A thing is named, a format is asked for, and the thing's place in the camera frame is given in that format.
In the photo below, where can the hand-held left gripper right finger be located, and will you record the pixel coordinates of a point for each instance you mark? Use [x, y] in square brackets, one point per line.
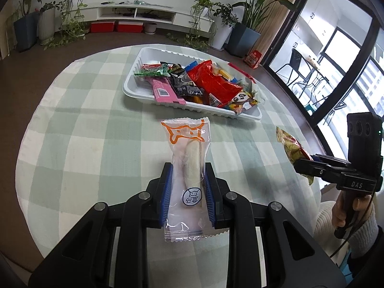
[210, 198]

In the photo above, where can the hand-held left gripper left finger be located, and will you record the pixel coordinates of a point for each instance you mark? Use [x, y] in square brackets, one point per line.
[168, 192]

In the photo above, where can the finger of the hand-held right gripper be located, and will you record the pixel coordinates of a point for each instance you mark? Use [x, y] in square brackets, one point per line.
[312, 169]
[327, 160]

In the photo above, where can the yellow red snack packet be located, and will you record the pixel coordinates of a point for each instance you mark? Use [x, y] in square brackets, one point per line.
[289, 147]

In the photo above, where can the clear rice cracker packet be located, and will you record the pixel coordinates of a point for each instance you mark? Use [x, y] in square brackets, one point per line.
[187, 156]

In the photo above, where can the white plastic tray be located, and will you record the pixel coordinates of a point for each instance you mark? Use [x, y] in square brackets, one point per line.
[133, 85]

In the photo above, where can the red snack bag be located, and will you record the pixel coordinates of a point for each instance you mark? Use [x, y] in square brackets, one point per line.
[213, 81]

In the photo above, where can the blue and yellow snack packet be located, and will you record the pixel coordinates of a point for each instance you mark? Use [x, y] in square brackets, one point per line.
[192, 66]

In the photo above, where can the person's right forearm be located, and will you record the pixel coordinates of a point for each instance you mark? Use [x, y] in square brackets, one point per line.
[364, 234]

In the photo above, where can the person's right hand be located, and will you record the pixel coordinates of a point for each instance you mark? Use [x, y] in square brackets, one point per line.
[337, 213]

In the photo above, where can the green white checked tablecloth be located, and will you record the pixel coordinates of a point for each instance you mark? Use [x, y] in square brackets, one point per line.
[90, 144]

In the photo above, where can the colourful cartoon snack packet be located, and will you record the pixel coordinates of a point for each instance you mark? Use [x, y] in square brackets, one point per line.
[241, 102]

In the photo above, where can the pink snack packet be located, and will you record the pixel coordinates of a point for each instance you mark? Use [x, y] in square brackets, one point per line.
[163, 91]

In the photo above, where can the black chair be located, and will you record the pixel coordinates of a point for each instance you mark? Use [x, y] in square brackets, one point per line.
[289, 66]

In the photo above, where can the black snack packet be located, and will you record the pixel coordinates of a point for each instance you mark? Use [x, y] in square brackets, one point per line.
[183, 85]

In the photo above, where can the red stick packet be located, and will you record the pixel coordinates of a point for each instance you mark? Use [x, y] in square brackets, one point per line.
[241, 72]

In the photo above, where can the green snack packet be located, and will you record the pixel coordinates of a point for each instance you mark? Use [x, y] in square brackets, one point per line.
[150, 72]

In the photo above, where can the red bag on floor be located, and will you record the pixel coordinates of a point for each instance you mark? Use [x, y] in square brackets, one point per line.
[253, 58]

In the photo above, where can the small yellow snack packet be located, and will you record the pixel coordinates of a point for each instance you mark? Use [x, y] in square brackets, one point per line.
[224, 72]

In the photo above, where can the broad-leaf plant in blue pot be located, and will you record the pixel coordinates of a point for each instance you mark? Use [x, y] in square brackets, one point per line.
[243, 40]

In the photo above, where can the plant in smooth white pot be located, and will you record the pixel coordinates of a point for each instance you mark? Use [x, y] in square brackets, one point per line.
[221, 34]

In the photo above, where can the small empty white pot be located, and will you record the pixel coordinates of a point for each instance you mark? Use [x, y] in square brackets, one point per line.
[150, 28]

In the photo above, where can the red storage box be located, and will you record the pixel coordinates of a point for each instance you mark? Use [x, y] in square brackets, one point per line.
[102, 27]
[129, 26]

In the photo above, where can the white television cabinet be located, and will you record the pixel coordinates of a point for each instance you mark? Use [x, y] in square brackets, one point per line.
[180, 18]

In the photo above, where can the trailing vine plant on cabinet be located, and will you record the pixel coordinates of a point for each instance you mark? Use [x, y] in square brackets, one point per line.
[201, 15]

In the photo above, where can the pale blue object on cabinet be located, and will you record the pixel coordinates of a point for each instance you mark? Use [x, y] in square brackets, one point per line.
[141, 1]

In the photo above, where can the hanging vine plant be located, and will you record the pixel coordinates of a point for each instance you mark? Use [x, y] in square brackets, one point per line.
[73, 12]

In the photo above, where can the plant in ribbed white pot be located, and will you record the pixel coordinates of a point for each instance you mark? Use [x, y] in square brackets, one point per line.
[46, 25]

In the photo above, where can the small-leaf plant in blue pot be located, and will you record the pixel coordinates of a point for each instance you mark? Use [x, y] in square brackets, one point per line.
[25, 31]

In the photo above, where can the black sliding door frame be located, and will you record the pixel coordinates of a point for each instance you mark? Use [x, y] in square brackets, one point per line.
[280, 36]

